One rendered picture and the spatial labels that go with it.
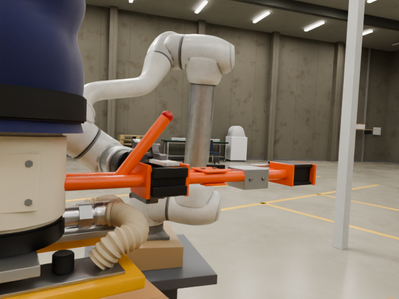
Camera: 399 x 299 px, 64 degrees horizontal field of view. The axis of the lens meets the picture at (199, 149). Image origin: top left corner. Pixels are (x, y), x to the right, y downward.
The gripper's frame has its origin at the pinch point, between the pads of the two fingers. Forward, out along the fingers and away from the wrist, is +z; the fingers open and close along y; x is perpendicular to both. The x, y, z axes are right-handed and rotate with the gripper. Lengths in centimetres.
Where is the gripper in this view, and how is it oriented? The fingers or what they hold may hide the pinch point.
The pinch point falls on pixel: (164, 177)
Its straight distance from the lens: 61.6
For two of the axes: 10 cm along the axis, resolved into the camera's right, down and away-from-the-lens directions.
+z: 5.6, 0.7, -8.3
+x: -8.3, -0.1, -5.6
